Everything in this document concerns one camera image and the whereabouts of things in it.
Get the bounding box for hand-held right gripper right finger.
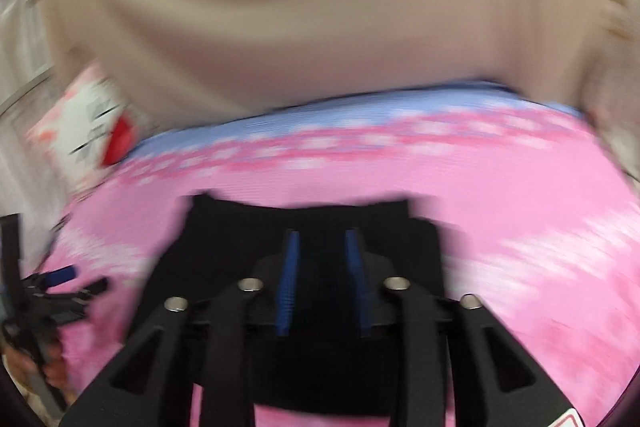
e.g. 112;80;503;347
344;228;577;427

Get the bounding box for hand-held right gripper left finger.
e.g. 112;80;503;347
60;229;302;427

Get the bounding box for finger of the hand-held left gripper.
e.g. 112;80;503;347
50;276;110;308
30;266;78;292

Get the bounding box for black pants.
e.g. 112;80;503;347
182;191;447;419

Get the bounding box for person's left hand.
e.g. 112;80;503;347
7;339;68;390

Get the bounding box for white cartoon face pillow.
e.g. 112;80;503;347
25;59;148;192

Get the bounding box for pink rose bedsheet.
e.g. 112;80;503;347
40;79;640;427

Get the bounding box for beige padded headboard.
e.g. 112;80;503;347
37;0;628;130

